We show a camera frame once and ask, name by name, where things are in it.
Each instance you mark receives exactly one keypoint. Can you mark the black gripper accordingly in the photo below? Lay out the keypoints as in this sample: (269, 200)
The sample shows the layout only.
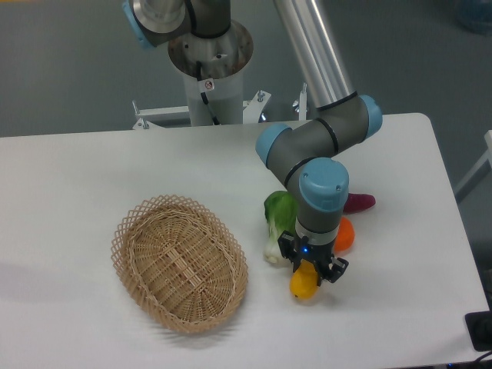
(296, 249)

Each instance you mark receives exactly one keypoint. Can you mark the yellow mango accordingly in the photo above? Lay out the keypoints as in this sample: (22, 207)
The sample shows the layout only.
(303, 283)

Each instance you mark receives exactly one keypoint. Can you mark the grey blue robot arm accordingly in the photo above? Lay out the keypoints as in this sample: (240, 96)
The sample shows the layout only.
(302, 159)

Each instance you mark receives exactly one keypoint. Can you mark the orange tangerine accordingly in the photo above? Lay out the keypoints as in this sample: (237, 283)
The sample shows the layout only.
(345, 236)

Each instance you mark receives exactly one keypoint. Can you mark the green bok choy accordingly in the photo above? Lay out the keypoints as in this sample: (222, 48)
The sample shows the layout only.
(280, 211)

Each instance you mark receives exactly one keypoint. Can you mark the purple sweet potato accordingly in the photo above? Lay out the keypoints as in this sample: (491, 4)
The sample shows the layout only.
(357, 203)

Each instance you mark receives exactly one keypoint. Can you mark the woven wicker basket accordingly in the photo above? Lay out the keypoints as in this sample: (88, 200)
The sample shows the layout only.
(180, 263)

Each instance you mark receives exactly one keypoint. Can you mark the black device at table edge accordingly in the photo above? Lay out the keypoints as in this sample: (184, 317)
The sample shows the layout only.
(479, 329)

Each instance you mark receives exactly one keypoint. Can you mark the white metal base frame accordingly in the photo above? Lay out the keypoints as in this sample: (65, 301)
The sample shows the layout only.
(228, 111)

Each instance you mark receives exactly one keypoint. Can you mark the white frame at right edge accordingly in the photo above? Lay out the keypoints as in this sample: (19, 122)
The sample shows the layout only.
(477, 173)

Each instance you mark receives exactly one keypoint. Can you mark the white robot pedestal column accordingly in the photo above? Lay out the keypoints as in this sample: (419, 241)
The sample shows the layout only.
(213, 67)

